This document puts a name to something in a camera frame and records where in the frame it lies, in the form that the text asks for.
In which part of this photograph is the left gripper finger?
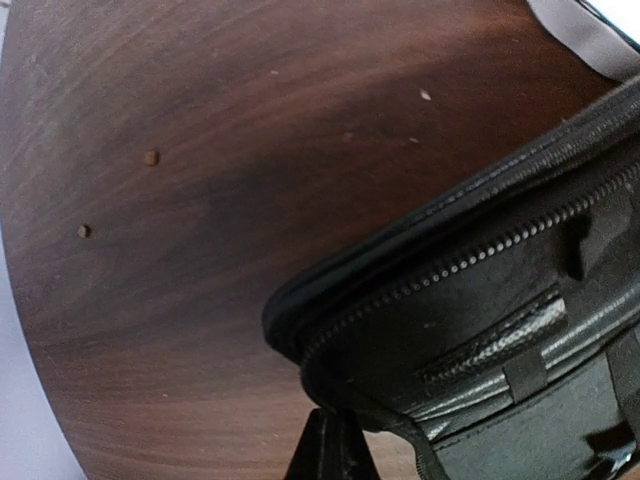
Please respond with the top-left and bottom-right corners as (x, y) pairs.
(284, 408), (380, 480)

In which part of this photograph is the black zippered tool case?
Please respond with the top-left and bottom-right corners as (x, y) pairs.
(262, 79), (639, 479)

